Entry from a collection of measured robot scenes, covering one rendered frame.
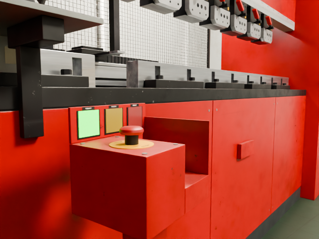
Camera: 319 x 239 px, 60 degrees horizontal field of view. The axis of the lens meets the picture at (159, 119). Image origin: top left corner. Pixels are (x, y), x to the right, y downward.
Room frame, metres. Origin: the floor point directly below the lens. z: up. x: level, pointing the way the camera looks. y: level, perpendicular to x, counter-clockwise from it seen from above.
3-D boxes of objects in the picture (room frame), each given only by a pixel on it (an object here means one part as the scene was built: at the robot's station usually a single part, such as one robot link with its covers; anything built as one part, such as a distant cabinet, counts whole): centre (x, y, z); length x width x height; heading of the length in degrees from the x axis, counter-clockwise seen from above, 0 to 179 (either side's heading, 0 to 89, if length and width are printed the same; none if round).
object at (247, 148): (1.32, -0.42, 0.58); 0.15 x 0.02 x 0.07; 139
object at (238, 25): (1.53, -0.40, 1.26); 0.15 x 0.09 x 0.17; 139
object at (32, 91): (0.53, 0.23, 0.88); 0.14 x 0.04 x 0.22; 49
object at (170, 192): (0.48, 0.03, 0.75); 0.20 x 0.16 x 0.18; 145
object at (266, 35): (1.84, -0.66, 1.26); 0.15 x 0.09 x 0.17; 139
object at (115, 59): (1.49, 0.17, 1.02); 0.44 x 0.06 x 0.04; 139
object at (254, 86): (1.67, -0.59, 0.89); 0.30 x 0.05 x 0.03; 139
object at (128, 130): (0.44, 0.04, 0.79); 0.04 x 0.04 x 0.04
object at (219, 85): (1.37, -0.33, 0.89); 0.30 x 0.05 x 0.03; 139
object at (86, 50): (1.06, 0.23, 1.01); 0.26 x 0.12 x 0.05; 49
